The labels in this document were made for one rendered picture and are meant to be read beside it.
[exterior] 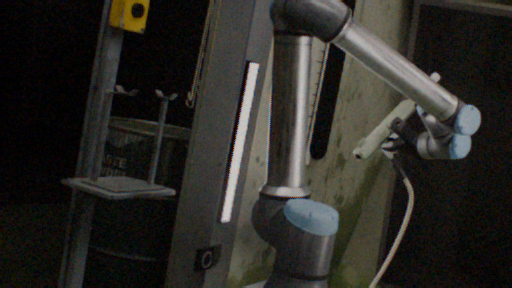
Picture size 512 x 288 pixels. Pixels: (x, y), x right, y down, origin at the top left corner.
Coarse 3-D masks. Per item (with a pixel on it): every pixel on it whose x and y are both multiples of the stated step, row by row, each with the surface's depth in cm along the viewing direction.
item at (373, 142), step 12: (396, 108) 259; (408, 108) 258; (384, 120) 256; (372, 132) 253; (384, 132) 251; (360, 144) 247; (372, 144) 248; (360, 156) 246; (396, 156) 256; (396, 168) 256
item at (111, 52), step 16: (112, 0) 233; (112, 32) 233; (96, 48) 235; (112, 48) 234; (96, 64) 235; (112, 64) 236; (96, 80) 235; (112, 80) 237; (96, 96) 235; (112, 96) 239; (96, 112) 235; (96, 128) 235; (80, 144) 238; (80, 160) 238; (80, 176) 238; (80, 192) 238; (80, 208) 238; (80, 224) 238; (80, 240) 239; (64, 256) 240; (80, 256) 241; (64, 272) 241; (80, 272) 242
